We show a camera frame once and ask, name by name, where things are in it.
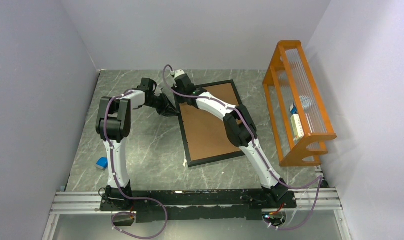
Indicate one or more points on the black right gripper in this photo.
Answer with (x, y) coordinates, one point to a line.
(179, 100)

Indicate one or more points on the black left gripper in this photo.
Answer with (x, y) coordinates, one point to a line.
(167, 109)

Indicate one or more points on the brown backing board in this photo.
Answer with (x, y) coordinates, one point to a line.
(205, 132)

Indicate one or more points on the black picture frame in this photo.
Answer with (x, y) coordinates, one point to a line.
(185, 149)

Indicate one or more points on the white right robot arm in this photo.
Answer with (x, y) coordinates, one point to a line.
(239, 127)

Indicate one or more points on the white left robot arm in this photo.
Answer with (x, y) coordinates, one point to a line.
(114, 123)

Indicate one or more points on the blue small object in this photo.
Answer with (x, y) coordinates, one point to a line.
(102, 163)

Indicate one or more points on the orange wooden shelf rack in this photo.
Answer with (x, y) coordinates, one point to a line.
(289, 80)

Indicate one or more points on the white box in shelf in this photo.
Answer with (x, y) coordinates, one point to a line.
(296, 123)

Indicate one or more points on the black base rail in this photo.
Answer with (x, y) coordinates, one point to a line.
(174, 205)

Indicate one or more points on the aluminium table rail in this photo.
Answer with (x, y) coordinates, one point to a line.
(314, 198)

